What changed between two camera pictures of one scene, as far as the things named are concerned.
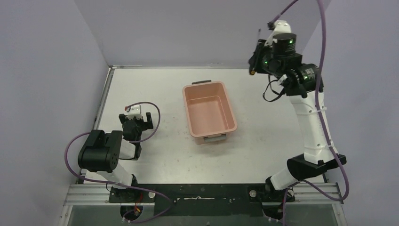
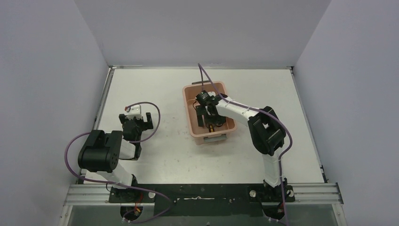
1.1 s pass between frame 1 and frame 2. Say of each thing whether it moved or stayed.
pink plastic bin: stayed
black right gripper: moved
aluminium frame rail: stayed
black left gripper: stayed
